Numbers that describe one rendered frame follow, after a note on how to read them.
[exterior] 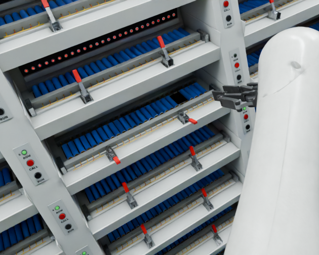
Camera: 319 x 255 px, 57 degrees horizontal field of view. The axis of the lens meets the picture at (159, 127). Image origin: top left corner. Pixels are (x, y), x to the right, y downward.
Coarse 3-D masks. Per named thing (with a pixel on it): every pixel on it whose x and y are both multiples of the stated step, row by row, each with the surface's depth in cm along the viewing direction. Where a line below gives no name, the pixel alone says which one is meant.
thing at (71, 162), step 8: (200, 96) 102; (208, 96) 102; (184, 104) 100; (192, 104) 101; (168, 112) 98; (176, 112) 99; (152, 120) 96; (160, 120) 97; (136, 128) 95; (144, 128) 95; (120, 136) 93; (128, 136) 94; (104, 144) 91; (112, 144) 92; (88, 152) 90; (96, 152) 90; (72, 160) 88; (80, 160) 89
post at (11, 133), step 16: (0, 80) 69; (16, 96) 74; (16, 112) 73; (0, 128) 72; (16, 128) 74; (32, 128) 76; (0, 144) 73; (16, 144) 75; (32, 144) 77; (16, 160) 76; (48, 160) 80; (16, 176) 78; (48, 176) 81; (32, 192) 81; (48, 192) 83; (64, 192) 85; (48, 208) 84; (48, 224) 86; (80, 224) 90; (64, 240) 89; (80, 240) 92; (96, 240) 100
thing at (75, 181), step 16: (176, 80) 109; (208, 80) 108; (144, 96) 105; (192, 112) 100; (208, 112) 99; (224, 112) 103; (160, 128) 97; (176, 128) 96; (192, 128) 99; (48, 144) 96; (128, 144) 93; (144, 144) 93; (160, 144) 95; (64, 160) 92; (96, 160) 90; (128, 160) 92; (64, 176) 87; (80, 176) 87; (96, 176) 88
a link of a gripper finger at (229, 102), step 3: (222, 96) 76; (219, 99) 76; (222, 99) 75; (225, 99) 73; (228, 99) 72; (231, 99) 71; (234, 99) 70; (237, 99) 69; (222, 102) 75; (225, 102) 74; (228, 102) 72; (231, 102) 71; (234, 102) 68; (237, 102) 67; (222, 105) 76; (225, 105) 74; (228, 105) 73; (231, 105) 71; (234, 105) 70; (231, 108) 72; (234, 108) 71; (237, 111) 68; (240, 111) 68
